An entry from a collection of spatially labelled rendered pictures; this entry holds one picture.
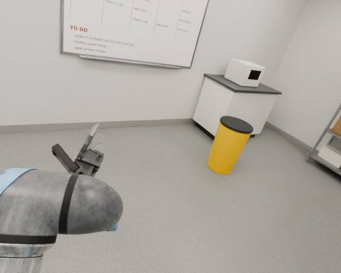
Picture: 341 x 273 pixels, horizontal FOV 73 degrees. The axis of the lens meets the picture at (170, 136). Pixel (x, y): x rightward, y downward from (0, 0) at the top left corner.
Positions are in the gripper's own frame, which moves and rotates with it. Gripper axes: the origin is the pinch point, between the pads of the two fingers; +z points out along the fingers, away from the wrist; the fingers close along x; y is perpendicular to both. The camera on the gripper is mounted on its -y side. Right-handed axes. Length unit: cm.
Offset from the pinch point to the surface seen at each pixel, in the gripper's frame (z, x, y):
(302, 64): 356, -93, 260
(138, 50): 198, -113, -10
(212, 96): 226, -146, 118
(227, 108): 200, -132, 137
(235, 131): 125, -93, 127
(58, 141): 78, -189, -49
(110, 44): 179, -110, -40
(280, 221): 49, -104, 198
